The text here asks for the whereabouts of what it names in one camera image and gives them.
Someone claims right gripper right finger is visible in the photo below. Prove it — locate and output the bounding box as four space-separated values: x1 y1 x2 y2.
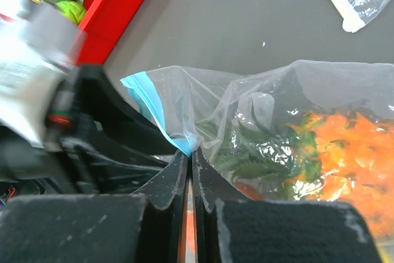
192 150 381 262

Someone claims blue zip top bag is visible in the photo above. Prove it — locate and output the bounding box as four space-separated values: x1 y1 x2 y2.
121 60 393 245

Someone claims toy pineapple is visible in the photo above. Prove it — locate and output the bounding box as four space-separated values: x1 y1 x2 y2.
213 111 393 241

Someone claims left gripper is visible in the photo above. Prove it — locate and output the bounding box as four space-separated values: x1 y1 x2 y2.
1 65 176 195

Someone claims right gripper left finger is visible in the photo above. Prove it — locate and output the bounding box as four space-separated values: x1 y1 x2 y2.
1 152 188 262

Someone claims red plastic bin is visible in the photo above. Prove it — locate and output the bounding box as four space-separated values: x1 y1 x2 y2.
75 0 143 64

